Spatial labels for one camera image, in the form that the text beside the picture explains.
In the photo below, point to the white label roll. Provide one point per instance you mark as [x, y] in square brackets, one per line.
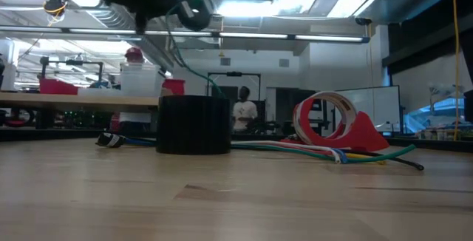
[351, 109]

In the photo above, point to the red circuit board module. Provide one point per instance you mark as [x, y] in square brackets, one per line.
[366, 134]

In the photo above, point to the person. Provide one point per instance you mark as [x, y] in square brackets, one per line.
[244, 111]
[135, 54]

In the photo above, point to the clear plastic storage box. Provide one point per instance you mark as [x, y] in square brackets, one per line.
[141, 82]

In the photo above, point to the red bucket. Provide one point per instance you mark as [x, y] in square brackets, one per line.
[174, 87]

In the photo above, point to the wood top metal workbench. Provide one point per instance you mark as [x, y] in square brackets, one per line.
[92, 102]

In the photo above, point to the black pipe stand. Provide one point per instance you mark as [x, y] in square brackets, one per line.
[44, 65]

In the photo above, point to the red plastic bin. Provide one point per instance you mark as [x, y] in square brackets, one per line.
[59, 87]

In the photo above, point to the long ceiling light bar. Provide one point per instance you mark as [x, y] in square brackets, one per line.
[258, 35]

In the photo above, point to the red drawer unit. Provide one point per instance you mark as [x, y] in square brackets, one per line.
[115, 122]

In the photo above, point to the wide tape roll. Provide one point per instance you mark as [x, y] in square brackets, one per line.
[194, 126]

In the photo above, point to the black taped bundle end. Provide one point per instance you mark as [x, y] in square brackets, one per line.
[109, 140]

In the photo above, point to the silver ventilation duct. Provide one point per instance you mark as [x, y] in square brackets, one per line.
[122, 15]

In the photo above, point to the black ceiling camera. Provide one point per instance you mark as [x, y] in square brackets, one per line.
[55, 5]

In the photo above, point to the black frame stand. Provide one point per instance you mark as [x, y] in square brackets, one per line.
[233, 74]

